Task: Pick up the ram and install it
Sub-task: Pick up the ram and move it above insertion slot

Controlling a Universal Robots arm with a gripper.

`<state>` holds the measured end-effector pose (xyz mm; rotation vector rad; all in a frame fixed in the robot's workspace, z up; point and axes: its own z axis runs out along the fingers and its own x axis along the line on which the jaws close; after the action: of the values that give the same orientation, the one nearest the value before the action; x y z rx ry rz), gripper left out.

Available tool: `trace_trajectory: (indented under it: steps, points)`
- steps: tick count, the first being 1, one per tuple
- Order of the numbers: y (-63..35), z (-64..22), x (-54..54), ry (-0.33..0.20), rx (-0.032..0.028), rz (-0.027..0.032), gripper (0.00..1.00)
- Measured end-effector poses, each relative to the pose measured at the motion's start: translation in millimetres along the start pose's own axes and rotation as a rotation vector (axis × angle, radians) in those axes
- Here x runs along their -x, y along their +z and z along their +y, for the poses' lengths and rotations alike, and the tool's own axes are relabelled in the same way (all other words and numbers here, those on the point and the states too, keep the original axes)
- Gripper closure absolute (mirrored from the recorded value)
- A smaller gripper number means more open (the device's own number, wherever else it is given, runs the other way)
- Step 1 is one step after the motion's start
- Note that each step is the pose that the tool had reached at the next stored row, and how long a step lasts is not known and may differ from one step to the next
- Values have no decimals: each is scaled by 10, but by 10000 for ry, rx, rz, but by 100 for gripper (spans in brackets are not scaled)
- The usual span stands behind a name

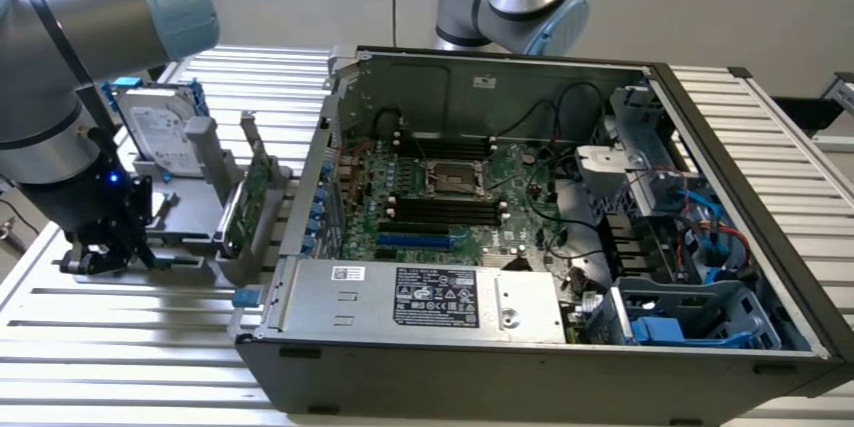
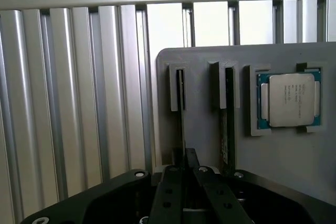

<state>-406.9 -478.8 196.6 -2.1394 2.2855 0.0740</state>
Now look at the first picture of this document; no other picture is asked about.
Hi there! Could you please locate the short black looped wire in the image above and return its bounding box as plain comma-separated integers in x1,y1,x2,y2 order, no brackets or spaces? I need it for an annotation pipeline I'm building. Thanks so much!
371,106,404,144

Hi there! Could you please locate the aluminium profile bar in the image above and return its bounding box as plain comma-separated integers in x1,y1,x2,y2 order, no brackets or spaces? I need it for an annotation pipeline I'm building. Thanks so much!
817,70,854,114

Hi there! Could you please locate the thin black floor cable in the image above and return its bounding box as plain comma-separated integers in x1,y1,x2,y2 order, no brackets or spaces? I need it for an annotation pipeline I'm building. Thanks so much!
0,196,33,249

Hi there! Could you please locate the black RAM slot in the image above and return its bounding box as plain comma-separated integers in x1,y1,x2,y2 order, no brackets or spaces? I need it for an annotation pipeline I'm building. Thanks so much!
394,144,496,153
391,203,503,213
390,210,503,220
394,150,496,158
391,196,503,206
388,217,504,228
394,132,496,141
394,138,496,147

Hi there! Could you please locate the red SATA wire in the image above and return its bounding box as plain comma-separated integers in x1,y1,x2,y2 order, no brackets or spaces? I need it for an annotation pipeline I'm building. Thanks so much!
705,224,754,269

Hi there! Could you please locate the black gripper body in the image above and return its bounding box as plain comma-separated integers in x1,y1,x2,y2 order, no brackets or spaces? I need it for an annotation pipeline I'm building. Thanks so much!
19,165,156,251

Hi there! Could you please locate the hard disk in blue caddy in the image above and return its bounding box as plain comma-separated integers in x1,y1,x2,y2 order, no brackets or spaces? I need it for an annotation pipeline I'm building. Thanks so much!
99,75,212,181

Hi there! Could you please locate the blue SATA wire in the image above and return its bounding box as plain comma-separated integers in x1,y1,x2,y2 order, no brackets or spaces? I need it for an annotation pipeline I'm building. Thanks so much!
671,185,730,284

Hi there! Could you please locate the black open PC case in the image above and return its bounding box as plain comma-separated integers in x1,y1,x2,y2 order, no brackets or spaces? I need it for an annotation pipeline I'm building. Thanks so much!
229,44,854,417

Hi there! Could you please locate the black chipset heat sink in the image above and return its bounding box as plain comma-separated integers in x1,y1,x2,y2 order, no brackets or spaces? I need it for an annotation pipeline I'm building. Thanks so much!
496,252,536,272

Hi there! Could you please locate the green motherboard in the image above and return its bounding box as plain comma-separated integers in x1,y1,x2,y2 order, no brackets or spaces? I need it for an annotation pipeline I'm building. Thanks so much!
331,138,570,274

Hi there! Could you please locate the black expansion slot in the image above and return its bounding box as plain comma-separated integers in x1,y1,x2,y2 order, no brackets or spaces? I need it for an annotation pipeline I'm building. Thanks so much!
375,249,450,262

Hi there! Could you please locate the silver power supply unit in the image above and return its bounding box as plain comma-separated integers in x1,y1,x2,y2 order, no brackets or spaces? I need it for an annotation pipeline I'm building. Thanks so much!
262,258,570,347

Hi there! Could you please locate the grey parts rack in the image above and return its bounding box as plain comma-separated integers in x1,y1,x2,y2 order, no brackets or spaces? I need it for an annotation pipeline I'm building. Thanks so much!
68,109,303,289

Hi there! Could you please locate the metal CPU socket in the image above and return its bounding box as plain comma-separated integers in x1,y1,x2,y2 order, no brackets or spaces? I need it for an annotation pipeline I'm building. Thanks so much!
419,158,490,199

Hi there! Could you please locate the black box beside table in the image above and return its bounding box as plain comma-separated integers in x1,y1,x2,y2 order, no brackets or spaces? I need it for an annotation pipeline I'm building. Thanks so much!
771,95,854,132

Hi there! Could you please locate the long black looped wire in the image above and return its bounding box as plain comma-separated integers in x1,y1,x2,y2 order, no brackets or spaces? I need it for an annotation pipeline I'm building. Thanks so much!
512,81,612,144

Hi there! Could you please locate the blue plastic drive cage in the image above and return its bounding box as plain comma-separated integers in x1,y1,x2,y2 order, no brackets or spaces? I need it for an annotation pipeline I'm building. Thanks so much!
607,274,783,349

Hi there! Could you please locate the grey plastic fan shroud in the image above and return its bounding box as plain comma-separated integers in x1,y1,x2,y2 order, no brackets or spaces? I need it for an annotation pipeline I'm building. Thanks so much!
572,144,628,184

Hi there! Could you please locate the blue expansion slot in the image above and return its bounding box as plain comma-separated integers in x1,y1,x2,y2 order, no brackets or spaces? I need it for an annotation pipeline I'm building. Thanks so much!
376,232,451,251

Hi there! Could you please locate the green graphics card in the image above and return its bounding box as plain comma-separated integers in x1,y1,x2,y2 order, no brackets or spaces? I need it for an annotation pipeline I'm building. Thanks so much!
213,110,278,261

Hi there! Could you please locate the silver metal disk bay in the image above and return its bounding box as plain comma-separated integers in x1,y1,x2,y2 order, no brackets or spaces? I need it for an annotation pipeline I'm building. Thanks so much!
603,85,710,221

